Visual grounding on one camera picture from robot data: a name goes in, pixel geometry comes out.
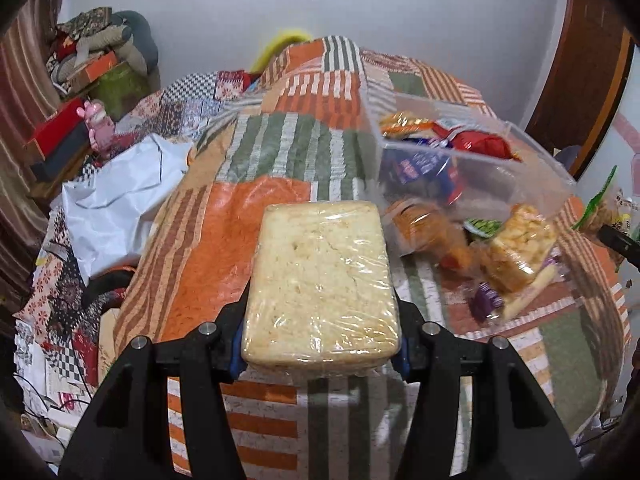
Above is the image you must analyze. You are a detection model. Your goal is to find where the yellow foam noodle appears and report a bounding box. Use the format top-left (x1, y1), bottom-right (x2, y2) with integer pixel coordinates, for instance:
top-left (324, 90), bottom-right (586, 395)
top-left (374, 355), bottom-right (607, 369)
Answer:
top-left (246, 29), bottom-right (312, 75)

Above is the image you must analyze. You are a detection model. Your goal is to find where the red snack bag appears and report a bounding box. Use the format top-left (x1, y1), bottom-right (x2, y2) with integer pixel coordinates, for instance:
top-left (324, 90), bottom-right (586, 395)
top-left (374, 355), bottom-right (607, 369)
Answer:
top-left (432, 118), bottom-right (522, 162)

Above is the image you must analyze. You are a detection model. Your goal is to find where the striped brown curtain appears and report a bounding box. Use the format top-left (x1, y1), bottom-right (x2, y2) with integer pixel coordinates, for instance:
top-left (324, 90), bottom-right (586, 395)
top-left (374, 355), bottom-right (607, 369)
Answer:
top-left (1, 0), bottom-right (62, 330)

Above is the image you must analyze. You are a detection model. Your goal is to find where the green gift box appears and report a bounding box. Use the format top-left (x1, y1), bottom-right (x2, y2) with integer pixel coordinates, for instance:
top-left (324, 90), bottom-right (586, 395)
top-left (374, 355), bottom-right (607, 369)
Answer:
top-left (88, 62), bottom-right (151, 122)

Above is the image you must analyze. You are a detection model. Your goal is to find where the sponge cake block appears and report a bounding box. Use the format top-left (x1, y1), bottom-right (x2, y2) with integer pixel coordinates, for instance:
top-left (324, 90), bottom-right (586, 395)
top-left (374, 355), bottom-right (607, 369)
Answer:
top-left (241, 200), bottom-right (400, 376)

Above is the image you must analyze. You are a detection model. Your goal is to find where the zip bag green seal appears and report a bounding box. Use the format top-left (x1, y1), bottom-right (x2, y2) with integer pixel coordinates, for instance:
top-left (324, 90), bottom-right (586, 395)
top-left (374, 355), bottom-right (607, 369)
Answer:
top-left (573, 166), bottom-right (639, 240)

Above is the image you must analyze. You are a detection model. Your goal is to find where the white plastic bag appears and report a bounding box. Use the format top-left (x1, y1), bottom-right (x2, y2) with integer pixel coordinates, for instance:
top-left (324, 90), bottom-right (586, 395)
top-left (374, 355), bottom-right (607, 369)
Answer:
top-left (62, 133), bottom-right (193, 283)

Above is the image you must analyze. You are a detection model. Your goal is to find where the dark grey box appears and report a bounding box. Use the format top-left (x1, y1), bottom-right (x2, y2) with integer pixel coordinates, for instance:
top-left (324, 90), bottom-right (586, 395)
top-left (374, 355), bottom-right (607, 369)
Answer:
top-left (30, 122), bottom-right (90, 182)

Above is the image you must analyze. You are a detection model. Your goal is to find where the purple label wafer roll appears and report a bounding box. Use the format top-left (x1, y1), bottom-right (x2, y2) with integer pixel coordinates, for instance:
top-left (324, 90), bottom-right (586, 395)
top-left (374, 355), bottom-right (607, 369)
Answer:
top-left (469, 262), bottom-right (559, 323)

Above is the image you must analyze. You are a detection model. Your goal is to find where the brown wooden door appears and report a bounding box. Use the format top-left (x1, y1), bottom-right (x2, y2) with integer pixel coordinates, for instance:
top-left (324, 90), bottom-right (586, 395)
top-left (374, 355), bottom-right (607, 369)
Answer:
top-left (526, 0), bottom-right (634, 178)

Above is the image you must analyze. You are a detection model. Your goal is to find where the puffed rice cake pack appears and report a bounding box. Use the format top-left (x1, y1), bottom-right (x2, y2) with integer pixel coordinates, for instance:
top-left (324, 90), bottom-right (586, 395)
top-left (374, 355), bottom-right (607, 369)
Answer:
top-left (480, 204), bottom-right (558, 292)

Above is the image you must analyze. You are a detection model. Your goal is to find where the pile of pillows and clothes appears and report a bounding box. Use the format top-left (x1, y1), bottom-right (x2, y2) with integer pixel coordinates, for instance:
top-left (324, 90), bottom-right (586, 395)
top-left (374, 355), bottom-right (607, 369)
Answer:
top-left (46, 6), bottom-right (160, 99)

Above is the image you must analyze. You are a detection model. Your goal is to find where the clear plastic storage bin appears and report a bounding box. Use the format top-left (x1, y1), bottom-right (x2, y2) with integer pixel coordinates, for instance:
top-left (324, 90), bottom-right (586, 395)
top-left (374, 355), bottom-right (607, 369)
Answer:
top-left (359, 86), bottom-right (576, 241)

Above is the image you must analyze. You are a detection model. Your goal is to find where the green pea snack packet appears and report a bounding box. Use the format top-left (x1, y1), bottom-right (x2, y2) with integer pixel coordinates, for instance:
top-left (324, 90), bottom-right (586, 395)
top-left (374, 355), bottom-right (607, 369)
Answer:
top-left (462, 218), bottom-right (502, 240)

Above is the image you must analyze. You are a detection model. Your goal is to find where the blue chip snack bag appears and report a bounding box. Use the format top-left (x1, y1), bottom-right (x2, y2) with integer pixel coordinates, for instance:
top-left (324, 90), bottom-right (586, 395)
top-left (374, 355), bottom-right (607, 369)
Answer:
top-left (380, 140), bottom-right (465, 205)

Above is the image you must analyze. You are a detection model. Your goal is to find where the orange fried snack bag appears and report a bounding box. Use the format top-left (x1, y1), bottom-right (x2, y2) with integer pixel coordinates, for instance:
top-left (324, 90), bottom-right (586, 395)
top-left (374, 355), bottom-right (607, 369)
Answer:
top-left (382, 198), bottom-right (477, 275)

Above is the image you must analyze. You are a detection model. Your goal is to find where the pink plush toy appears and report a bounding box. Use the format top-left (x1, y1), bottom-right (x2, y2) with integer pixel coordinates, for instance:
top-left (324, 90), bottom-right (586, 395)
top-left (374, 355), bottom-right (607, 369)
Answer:
top-left (76, 100), bottom-right (115, 158)

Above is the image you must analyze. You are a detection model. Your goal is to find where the checkered patchwork quilt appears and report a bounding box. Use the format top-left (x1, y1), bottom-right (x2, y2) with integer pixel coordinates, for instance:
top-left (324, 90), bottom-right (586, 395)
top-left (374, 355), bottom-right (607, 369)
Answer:
top-left (115, 70), bottom-right (252, 141)

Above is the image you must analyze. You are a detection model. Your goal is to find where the orange cartoon cracker pack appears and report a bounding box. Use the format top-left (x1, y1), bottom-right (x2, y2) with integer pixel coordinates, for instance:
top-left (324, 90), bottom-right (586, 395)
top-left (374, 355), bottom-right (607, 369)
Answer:
top-left (378, 112), bottom-right (434, 140)

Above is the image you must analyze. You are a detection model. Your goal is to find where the red gift box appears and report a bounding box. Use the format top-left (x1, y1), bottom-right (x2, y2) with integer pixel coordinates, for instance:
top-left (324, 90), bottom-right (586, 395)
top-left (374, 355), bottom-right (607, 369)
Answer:
top-left (24, 96), bottom-right (84, 164)

